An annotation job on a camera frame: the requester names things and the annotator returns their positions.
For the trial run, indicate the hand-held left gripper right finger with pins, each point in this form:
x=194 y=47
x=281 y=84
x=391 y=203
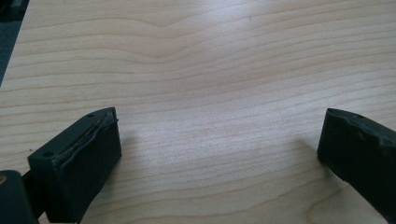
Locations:
x=361 y=149

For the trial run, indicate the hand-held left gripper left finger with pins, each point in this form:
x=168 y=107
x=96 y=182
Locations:
x=81 y=161

